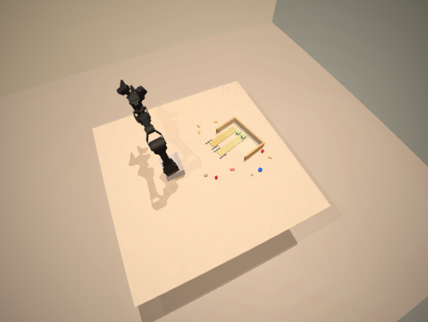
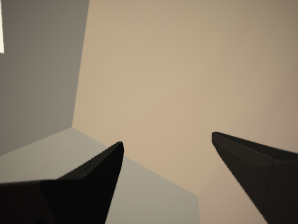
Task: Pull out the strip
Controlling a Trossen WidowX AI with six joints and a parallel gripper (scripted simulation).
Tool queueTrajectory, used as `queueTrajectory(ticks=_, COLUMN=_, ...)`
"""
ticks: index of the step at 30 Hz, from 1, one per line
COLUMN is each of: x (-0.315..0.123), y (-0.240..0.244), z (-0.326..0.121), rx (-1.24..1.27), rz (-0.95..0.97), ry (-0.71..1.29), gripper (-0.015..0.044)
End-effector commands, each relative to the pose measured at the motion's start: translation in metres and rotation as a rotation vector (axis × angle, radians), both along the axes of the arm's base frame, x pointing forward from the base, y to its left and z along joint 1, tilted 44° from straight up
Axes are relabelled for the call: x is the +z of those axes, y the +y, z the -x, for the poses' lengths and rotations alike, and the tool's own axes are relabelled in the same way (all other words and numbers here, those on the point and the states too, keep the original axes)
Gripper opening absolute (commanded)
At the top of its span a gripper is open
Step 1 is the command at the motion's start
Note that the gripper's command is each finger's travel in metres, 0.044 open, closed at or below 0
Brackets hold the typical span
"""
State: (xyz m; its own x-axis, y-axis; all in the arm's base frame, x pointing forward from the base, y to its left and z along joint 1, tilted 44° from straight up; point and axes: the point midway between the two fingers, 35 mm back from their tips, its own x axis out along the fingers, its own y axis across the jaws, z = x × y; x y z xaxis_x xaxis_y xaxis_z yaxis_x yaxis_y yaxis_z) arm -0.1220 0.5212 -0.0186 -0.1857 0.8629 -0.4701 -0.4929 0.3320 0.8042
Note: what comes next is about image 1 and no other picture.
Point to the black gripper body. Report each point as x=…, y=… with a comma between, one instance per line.
x=124, y=89

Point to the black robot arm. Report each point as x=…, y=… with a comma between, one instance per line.
x=158, y=145

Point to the orange flat strip with green lines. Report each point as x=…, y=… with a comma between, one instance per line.
x=217, y=140

